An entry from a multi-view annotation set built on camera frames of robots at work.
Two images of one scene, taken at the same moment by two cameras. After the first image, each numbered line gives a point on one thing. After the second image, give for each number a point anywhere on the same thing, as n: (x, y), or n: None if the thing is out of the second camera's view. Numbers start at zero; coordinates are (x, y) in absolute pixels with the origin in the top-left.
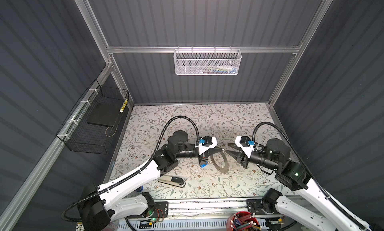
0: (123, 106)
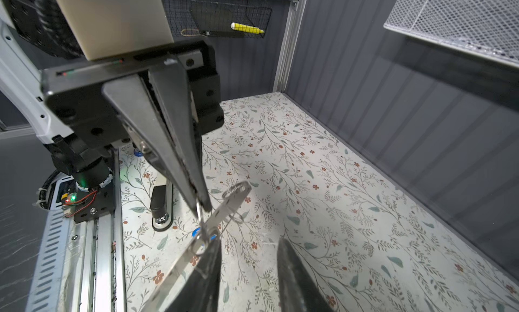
0: (246, 28)
